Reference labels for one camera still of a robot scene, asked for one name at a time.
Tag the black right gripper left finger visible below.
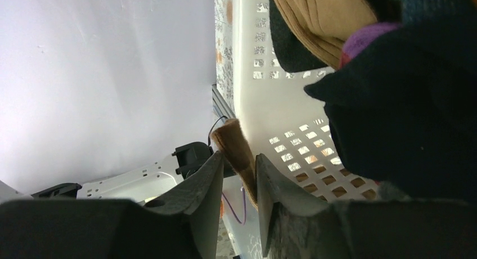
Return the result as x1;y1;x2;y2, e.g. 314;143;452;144
1;153;224;258

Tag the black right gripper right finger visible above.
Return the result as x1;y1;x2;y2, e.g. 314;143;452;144
255;154;476;258

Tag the brown ribbed sock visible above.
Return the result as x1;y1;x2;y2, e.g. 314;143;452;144
210;118;258;209

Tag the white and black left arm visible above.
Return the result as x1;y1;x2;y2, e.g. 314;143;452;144
1;142;213;204

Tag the white plastic laundry basket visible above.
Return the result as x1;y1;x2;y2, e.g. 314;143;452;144
224;0;377;258

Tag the black sock in basket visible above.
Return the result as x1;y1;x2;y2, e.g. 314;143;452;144
304;0;476;204

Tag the tan sock in basket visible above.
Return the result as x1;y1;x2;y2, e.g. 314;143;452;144
273;0;378;69

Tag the floral table mat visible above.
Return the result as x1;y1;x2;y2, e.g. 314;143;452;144
214;0;233;107

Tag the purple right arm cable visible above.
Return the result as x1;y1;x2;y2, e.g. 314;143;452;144
222;186;248;225

